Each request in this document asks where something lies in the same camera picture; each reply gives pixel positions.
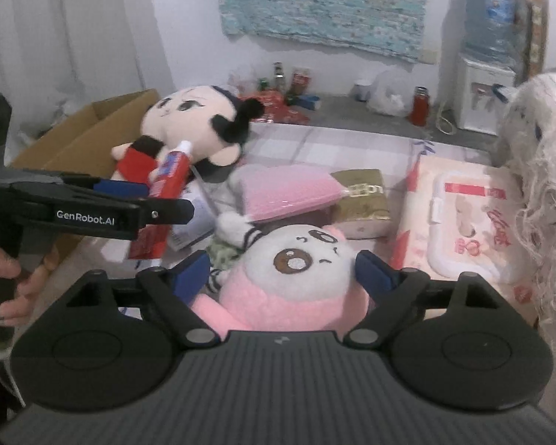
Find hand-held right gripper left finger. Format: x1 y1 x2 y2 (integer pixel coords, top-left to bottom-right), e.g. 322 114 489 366
66 250 221 349

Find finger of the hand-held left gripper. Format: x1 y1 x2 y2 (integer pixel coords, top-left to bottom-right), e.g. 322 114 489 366
56 171 150 199
23 189 196 243

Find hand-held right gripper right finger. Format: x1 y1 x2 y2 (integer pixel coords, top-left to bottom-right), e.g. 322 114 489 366
345 250 503 349

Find green patterned white cloth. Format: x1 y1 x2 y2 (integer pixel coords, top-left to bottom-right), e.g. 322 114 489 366
206 236 244 286

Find red toothpaste tube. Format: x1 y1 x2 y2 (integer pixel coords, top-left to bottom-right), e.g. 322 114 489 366
127 141 195 260

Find blue white paper box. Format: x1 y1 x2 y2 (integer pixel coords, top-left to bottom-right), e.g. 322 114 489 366
169 190 215 252

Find brown cardboard box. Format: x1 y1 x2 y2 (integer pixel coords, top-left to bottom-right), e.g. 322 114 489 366
9 89 162 260

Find white striped pompom toy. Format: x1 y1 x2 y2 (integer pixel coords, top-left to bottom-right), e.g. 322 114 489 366
214 212 262 247

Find pink white plush toy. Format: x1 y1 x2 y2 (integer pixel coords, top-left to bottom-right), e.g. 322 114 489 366
189 222 371 334

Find pink sponge pack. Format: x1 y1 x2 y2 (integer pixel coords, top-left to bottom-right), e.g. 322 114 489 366
237 164 344 221

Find person's left hand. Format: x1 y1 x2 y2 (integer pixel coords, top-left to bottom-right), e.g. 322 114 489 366
0 241 62 327

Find gold tissue pack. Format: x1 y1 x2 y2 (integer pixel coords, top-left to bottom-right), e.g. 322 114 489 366
330 169 394 238

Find black-haired plush doll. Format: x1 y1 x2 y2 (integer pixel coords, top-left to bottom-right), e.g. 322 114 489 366
110 84 266 184

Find pink wet wipes pack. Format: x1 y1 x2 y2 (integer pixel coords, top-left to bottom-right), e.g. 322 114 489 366
390 154 539 323

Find checked bed sheet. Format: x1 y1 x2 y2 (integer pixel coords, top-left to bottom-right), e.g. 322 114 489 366
56 121 540 334

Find white curtain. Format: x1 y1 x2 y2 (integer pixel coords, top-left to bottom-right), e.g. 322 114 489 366
0 0 173 151

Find red bottle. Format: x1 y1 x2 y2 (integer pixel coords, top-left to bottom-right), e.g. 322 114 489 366
410 86 430 127

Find red snack packets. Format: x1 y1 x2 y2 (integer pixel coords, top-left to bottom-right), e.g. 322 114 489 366
239 92 312 124

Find white plastic bag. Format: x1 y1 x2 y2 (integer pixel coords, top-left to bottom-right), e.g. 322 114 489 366
367 69 414 118

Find white shaggy plush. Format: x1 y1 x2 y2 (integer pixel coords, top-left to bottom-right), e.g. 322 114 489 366
490 72 556 332

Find white water dispenser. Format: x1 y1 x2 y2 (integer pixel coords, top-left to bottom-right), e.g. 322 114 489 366
453 52 518 136

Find blue water jug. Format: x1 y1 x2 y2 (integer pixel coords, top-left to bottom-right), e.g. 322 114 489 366
462 0 523 63

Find white cable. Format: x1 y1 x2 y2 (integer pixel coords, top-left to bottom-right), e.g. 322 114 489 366
436 101 457 136

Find blue woven wall hanging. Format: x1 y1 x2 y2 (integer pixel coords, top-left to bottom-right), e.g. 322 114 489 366
214 0 449 62

